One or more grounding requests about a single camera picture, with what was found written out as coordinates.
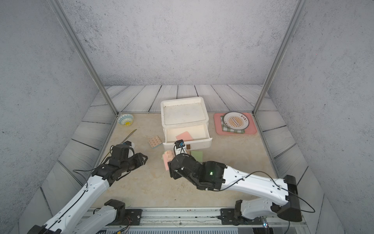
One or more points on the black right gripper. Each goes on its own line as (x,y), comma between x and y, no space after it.
(174,172)

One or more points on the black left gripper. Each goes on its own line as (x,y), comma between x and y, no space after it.
(140,160)

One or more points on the green sticky pad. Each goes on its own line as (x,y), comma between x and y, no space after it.
(198,155)

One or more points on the white drawer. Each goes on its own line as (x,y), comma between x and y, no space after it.
(199,133)

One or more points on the pink sticky pad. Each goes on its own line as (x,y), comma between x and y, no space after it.
(185,136)

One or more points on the white drawer cabinet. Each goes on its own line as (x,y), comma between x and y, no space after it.
(184,112)

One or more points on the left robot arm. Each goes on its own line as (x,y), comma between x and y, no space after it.
(66,221)

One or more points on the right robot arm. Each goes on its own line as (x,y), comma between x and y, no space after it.
(275,196)

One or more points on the small patterned bowl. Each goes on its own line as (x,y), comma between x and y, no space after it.
(125,119)

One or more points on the green checkered cloth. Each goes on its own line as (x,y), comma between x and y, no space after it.
(227,129)

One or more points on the white patterned plate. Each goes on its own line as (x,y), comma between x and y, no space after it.
(236,120)

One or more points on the pink plastic tray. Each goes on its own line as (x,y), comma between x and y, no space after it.
(251,129)

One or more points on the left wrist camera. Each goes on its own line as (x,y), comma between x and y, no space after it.
(121,150)

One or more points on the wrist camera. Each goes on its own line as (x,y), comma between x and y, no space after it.
(179,147)
(121,150)

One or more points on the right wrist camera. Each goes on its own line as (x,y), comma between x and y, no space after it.
(179,147)

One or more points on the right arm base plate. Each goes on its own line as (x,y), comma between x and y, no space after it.
(233,216)

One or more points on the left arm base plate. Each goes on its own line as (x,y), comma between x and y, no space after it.
(125,217)

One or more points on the aluminium front rail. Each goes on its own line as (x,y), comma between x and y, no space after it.
(197,221)

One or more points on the aluminium frame post left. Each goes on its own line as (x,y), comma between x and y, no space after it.
(63,20)

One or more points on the aluminium frame post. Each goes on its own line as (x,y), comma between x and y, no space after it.
(63,20)
(281,52)

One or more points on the aluminium frame post right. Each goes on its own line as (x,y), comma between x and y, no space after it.
(281,52)

